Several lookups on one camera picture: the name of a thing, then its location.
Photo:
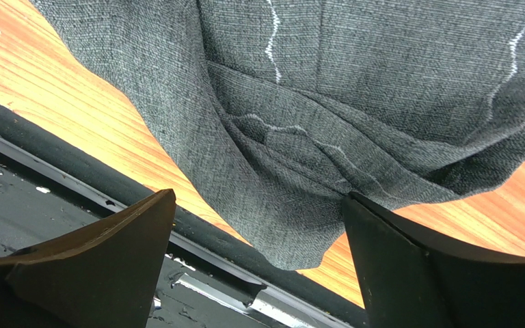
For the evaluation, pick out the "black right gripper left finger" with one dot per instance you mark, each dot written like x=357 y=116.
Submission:
x=101 y=275

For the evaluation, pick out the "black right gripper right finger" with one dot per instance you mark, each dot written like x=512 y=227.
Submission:
x=413 y=276

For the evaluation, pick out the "grey cloth napkin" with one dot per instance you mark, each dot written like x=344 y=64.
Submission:
x=276 y=110

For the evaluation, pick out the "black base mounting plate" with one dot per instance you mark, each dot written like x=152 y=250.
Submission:
x=208 y=279

